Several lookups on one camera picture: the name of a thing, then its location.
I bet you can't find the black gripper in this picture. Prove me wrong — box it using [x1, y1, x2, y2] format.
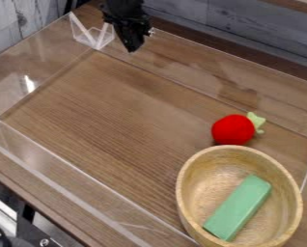
[100, 0, 152, 52]

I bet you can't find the red plush strawberry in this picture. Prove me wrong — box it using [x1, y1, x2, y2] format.
[211, 112, 265, 145]

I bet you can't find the oval wooden bowl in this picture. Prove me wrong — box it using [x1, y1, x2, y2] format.
[175, 145, 303, 247]

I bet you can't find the green rectangular block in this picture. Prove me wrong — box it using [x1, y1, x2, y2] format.
[203, 175, 272, 241]

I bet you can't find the clear acrylic enclosure wall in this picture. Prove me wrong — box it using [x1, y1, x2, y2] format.
[0, 10, 307, 247]

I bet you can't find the black metal table bracket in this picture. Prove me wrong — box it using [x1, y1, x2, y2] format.
[17, 202, 62, 247]

